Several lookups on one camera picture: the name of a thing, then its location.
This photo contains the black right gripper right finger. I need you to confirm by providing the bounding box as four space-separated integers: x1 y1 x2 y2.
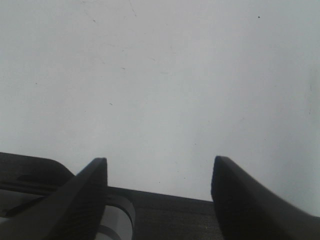
211 156 320 240

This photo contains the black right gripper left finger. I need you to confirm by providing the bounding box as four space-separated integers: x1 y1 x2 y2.
0 158 107 240

